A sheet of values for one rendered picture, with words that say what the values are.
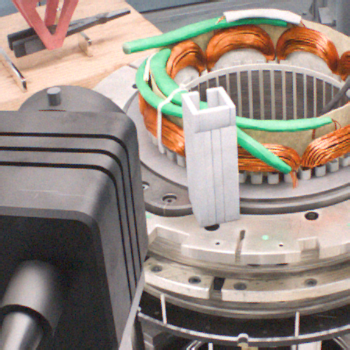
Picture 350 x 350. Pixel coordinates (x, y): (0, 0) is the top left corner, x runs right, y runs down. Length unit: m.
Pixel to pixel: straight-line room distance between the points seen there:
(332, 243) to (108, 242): 0.47
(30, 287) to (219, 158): 0.46
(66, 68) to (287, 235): 0.36
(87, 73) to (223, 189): 0.31
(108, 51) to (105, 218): 0.78
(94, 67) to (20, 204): 0.75
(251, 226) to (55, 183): 0.48
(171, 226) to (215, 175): 0.05
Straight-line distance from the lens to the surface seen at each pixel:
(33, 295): 0.18
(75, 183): 0.19
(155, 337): 0.96
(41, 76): 0.94
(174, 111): 0.69
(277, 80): 0.84
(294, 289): 0.67
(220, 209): 0.66
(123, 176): 0.20
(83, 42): 0.96
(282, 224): 0.67
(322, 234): 0.66
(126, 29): 1.01
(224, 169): 0.65
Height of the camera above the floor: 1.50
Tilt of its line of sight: 35 degrees down
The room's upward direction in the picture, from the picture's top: 5 degrees counter-clockwise
